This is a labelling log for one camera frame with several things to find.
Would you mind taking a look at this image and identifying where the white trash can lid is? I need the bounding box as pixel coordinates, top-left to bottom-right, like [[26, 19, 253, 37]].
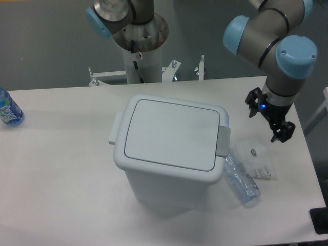
[[124, 99, 221, 172]]

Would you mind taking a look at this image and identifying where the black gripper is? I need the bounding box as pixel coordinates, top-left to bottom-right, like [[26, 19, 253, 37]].
[[245, 87, 295, 143]]

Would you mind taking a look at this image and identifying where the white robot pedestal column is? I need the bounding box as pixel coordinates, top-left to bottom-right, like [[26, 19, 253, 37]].
[[121, 48, 162, 84]]

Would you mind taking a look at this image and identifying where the grey lid release button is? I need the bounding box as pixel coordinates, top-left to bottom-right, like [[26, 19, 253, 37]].
[[216, 126, 231, 158]]

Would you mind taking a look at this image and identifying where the crushed clear plastic bottle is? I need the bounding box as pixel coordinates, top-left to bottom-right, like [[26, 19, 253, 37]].
[[223, 147, 261, 208]]

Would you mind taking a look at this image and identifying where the blue labelled water bottle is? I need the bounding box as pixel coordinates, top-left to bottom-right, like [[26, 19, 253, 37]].
[[1, 88, 24, 127]]

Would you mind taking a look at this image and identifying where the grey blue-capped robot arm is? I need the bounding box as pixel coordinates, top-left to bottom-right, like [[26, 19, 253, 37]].
[[86, 1, 318, 142]]

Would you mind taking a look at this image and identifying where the white plastic trash can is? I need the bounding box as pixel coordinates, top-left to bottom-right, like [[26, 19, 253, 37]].
[[109, 94, 230, 209]]

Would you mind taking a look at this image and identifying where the black object at table edge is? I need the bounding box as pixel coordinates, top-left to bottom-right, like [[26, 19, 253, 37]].
[[310, 207, 327, 235]]

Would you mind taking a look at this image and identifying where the clear plastic bag with label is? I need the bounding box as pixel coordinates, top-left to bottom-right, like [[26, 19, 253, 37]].
[[235, 138, 277, 180]]

